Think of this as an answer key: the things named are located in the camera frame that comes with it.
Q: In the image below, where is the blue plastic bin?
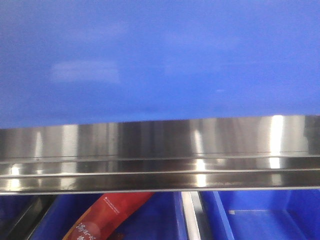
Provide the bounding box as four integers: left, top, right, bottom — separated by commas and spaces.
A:
0, 0, 320, 129

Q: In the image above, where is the blue bin lower left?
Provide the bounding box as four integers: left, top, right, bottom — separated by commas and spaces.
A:
31, 192, 188, 240

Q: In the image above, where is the blue bin lower right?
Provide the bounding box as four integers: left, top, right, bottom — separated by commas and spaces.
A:
200, 189, 320, 240

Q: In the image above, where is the red snack package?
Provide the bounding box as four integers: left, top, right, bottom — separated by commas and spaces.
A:
63, 192, 153, 240

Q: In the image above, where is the stainless steel shelf rail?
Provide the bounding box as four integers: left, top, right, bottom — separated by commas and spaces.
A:
0, 115, 320, 195

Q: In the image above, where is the steel divider rail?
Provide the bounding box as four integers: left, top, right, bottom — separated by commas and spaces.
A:
181, 191, 211, 240

